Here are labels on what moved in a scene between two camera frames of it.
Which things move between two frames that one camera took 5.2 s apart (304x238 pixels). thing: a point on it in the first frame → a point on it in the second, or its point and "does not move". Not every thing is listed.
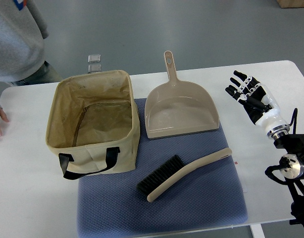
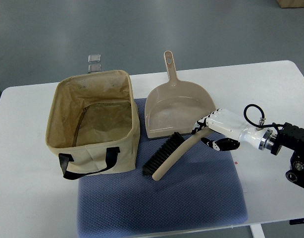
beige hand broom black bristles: (175, 169) → (175, 145)
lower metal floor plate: (94, 68) does not move
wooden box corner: (287, 4) does not move
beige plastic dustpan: (177, 107) does not move
